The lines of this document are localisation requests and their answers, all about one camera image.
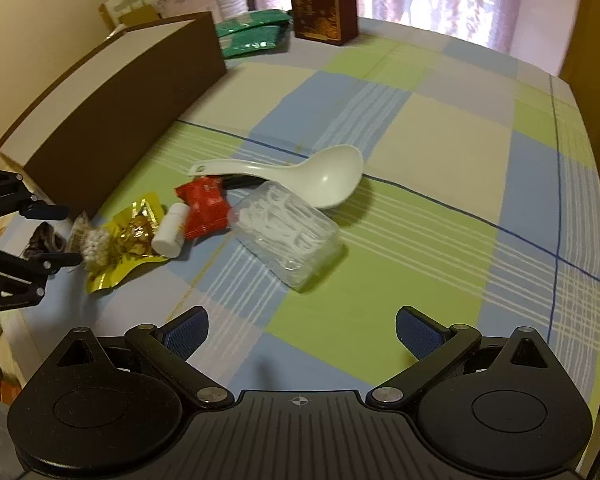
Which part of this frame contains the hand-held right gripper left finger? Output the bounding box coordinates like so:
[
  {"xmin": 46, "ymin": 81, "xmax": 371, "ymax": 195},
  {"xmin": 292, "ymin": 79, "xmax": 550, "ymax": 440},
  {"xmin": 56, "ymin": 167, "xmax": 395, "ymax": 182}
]
[{"xmin": 55, "ymin": 306, "xmax": 236, "ymax": 409}]

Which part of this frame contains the brown cardboard box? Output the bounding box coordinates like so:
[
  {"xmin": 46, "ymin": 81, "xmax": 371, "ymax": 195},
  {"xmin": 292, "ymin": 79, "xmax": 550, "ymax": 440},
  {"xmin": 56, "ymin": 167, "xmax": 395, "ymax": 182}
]
[{"xmin": 0, "ymin": 10, "xmax": 228, "ymax": 216}]

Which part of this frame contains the yellow snack packet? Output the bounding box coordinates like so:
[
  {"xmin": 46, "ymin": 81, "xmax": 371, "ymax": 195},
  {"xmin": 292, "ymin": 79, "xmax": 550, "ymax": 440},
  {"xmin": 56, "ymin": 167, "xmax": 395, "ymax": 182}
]
[{"xmin": 86, "ymin": 191, "xmax": 173, "ymax": 293}]

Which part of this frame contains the clear plastic jar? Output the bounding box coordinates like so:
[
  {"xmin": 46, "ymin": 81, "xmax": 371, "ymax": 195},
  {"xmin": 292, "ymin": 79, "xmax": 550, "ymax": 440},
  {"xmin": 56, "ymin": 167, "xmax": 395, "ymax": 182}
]
[{"xmin": 228, "ymin": 180, "xmax": 345, "ymax": 293}]

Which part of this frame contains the brown cardboard piece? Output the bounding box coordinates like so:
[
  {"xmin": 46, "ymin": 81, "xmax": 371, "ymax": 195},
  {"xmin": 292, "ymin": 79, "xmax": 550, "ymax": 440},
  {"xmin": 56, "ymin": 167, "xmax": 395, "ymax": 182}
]
[{"xmin": 119, "ymin": 5, "xmax": 163, "ymax": 26}]

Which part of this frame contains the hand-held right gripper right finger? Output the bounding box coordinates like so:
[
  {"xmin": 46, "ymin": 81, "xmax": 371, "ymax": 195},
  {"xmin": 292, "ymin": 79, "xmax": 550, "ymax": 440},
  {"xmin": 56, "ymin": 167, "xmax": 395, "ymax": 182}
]
[{"xmin": 367, "ymin": 306, "xmax": 551, "ymax": 407}]

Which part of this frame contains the dark red gift box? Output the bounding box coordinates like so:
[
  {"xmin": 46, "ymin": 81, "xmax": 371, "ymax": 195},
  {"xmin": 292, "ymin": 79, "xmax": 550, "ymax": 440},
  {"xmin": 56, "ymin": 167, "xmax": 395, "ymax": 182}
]
[{"xmin": 286, "ymin": 0, "xmax": 360, "ymax": 47}]

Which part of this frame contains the wooden cabinet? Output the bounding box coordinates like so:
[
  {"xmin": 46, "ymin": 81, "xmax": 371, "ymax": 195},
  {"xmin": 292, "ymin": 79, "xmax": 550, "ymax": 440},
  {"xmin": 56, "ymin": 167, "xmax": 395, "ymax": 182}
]
[{"xmin": 560, "ymin": 0, "xmax": 600, "ymax": 171}]

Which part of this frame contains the red snack packet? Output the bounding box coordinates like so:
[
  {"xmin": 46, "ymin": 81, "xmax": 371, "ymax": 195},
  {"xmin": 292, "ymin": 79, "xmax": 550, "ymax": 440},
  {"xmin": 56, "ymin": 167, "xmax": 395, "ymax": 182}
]
[{"xmin": 174, "ymin": 175, "xmax": 231, "ymax": 245}]

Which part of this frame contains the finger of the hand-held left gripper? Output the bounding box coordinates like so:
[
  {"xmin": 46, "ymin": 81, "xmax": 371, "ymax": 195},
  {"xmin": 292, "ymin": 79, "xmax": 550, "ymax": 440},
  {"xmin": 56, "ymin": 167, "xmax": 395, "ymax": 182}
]
[
  {"xmin": 0, "ymin": 169, "xmax": 69, "ymax": 221},
  {"xmin": 0, "ymin": 245, "xmax": 83, "ymax": 313}
]

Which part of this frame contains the white bundle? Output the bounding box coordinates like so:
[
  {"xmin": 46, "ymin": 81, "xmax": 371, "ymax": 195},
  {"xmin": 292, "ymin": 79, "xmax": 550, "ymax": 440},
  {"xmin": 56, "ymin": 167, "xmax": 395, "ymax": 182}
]
[{"xmin": 217, "ymin": 0, "xmax": 253, "ymax": 16}]

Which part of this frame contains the dark brown snack packet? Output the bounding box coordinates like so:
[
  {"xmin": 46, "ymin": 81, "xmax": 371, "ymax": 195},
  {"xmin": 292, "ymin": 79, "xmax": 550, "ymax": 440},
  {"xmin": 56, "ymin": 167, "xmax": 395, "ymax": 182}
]
[{"xmin": 22, "ymin": 222, "xmax": 70, "ymax": 261}]

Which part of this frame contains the checked bedsheet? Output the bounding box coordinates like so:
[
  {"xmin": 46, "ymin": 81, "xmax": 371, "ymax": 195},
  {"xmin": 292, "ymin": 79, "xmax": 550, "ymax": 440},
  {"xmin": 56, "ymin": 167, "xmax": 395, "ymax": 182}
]
[{"xmin": 0, "ymin": 10, "xmax": 600, "ymax": 411}]

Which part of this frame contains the clear packet of white beans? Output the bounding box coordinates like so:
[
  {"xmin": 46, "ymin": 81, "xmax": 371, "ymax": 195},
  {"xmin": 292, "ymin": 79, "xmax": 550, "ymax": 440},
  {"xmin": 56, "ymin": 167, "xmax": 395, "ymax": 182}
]
[{"xmin": 67, "ymin": 211, "xmax": 112, "ymax": 273}]

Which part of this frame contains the small white bottle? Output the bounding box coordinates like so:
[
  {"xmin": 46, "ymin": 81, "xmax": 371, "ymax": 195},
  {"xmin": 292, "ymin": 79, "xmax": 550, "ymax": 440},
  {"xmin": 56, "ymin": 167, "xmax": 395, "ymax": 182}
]
[{"xmin": 151, "ymin": 202, "xmax": 190, "ymax": 257}]

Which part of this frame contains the white plastic spoon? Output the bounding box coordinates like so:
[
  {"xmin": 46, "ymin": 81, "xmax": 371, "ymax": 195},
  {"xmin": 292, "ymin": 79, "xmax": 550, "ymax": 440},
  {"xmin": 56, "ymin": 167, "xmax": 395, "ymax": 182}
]
[{"xmin": 187, "ymin": 144, "xmax": 365, "ymax": 210}]

